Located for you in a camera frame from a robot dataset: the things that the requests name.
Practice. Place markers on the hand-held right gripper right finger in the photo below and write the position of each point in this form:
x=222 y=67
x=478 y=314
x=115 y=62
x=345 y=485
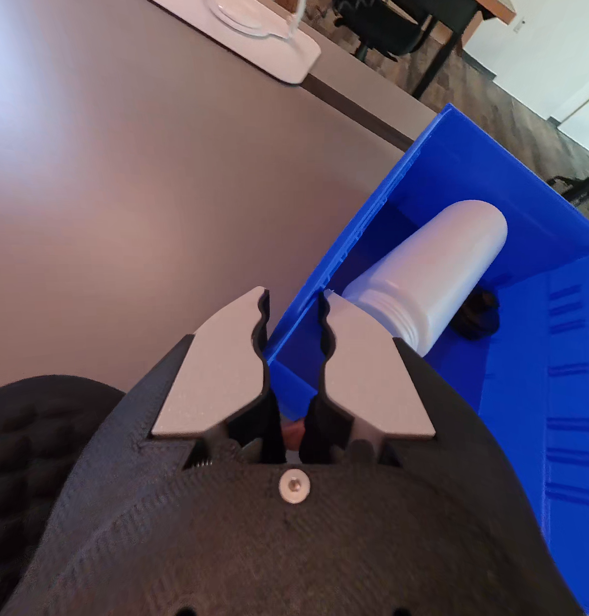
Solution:
x=371 y=385

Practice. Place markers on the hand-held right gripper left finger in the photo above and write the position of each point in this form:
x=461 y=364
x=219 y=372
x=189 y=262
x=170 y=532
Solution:
x=217 y=375

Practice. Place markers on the black bottle lid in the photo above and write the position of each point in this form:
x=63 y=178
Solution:
x=477 y=317

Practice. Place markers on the white plastic bottle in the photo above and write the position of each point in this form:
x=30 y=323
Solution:
x=443 y=269

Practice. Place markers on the blue plastic bin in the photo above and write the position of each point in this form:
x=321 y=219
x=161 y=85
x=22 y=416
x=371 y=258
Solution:
x=516 y=337

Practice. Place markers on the person's right hand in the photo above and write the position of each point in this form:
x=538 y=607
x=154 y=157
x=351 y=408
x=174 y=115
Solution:
x=296 y=435

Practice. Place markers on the black quilted pad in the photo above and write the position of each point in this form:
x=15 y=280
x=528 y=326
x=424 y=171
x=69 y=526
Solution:
x=29 y=457

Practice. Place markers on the black office chair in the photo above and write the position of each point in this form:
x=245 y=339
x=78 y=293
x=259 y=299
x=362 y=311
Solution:
x=583 y=190
x=386 y=29

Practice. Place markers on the white board stand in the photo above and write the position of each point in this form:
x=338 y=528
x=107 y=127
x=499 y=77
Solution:
x=284 y=57

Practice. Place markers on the wooden top desk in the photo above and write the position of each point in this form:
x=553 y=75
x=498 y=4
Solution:
x=496 y=9

